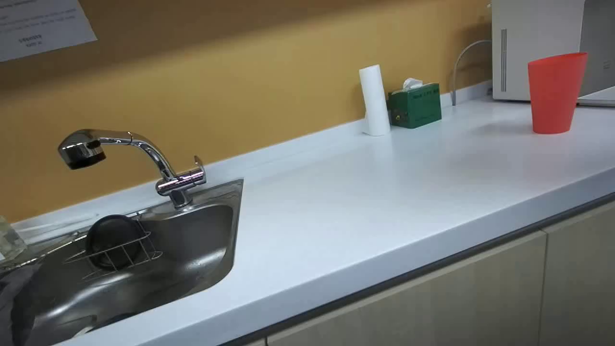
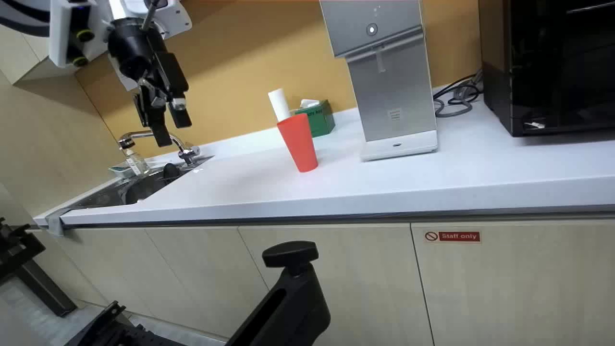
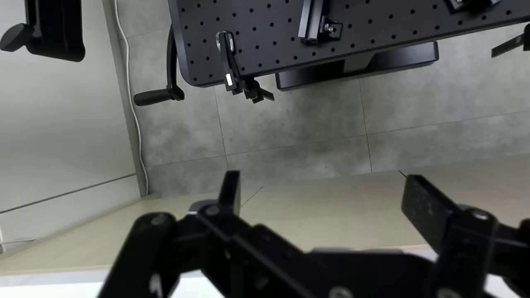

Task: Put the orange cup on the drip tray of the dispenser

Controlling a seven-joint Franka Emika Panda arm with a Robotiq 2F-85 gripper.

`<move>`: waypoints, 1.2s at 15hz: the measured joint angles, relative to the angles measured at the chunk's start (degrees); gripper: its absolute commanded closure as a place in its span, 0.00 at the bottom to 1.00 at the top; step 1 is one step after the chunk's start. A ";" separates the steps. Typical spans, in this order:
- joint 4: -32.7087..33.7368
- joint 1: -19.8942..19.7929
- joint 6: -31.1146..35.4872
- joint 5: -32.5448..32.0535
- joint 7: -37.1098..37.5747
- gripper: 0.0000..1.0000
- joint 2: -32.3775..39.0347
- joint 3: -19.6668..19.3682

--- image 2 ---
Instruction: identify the white paper roll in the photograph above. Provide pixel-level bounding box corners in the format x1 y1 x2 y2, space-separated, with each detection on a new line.
270 88 291 121

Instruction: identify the chrome sink faucet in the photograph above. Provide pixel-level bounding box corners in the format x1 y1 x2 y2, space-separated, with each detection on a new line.
118 130 200 163

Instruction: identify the green tissue box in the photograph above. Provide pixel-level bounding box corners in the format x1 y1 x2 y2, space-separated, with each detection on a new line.
295 100 335 136

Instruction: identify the red warning sticker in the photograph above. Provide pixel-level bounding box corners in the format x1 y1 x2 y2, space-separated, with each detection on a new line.
423 230 481 242

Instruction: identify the black power cable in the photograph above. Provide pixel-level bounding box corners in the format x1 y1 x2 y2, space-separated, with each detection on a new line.
433 73 487 119

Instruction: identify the black microwave oven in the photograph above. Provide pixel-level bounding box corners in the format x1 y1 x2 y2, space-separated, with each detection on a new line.
479 0 615 136

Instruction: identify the clear soap bottle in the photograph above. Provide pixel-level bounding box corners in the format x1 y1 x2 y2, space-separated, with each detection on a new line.
123 146 148 176

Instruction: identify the orange plastic cup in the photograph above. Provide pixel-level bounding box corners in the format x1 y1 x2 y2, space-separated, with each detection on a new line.
277 113 319 173

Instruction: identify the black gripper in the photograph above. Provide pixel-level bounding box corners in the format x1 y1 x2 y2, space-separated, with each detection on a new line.
108 17 193 146

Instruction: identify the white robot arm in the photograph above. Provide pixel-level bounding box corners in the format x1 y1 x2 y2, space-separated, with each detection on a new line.
49 0 193 146

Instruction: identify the light wood cabinet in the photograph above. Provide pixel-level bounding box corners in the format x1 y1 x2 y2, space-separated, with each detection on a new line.
39 219 615 346

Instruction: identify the silver water dispenser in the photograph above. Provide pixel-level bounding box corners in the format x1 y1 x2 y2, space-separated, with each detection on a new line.
319 0 439 161

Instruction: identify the black camera stand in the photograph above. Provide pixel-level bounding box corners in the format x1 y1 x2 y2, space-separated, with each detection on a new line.
0 217 77 317

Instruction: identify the stainless steel sink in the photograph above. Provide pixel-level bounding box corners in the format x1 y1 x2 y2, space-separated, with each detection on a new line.
75 157 208 209

